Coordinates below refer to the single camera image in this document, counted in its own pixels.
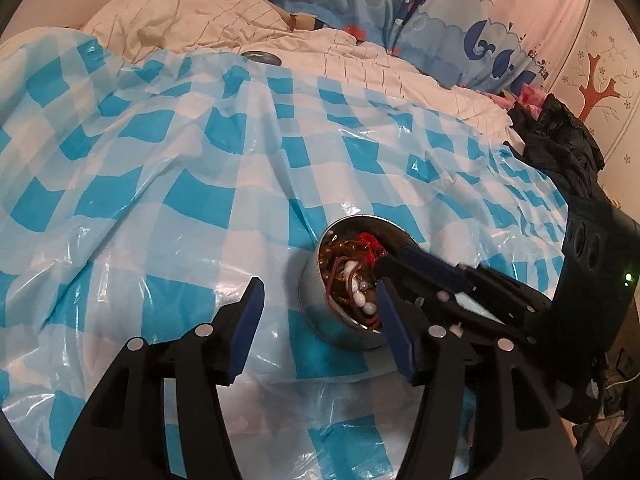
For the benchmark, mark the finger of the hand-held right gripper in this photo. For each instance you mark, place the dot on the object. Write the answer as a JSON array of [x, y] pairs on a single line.
[[460, 312], [430, 267]]

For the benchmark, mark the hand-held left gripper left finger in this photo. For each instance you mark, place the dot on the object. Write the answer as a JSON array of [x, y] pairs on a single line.
[[250, 312]]

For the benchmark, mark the cartoon whale printed blanket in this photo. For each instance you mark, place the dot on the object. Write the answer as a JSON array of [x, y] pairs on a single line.
[[450, 35]]

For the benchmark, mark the white quilt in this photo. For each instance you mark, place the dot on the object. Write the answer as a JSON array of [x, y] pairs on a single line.
[[210, 15]]

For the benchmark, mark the round metal tin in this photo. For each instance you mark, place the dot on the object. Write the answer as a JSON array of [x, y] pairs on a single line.
[[325, 320]]

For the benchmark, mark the black garment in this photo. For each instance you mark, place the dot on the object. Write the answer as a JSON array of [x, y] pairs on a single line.
[[560, 150]]

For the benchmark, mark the pink garment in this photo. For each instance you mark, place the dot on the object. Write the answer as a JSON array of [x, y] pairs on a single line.
[[527, 97]]

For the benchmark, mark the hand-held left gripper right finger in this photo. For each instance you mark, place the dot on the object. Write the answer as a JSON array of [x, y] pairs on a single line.
[[395, 332]]

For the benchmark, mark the round metal lid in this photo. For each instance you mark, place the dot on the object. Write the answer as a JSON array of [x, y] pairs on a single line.
[[260, 56]]

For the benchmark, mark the blue checked plastic sheet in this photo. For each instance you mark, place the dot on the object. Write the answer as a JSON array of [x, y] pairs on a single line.
[[175, 185]]

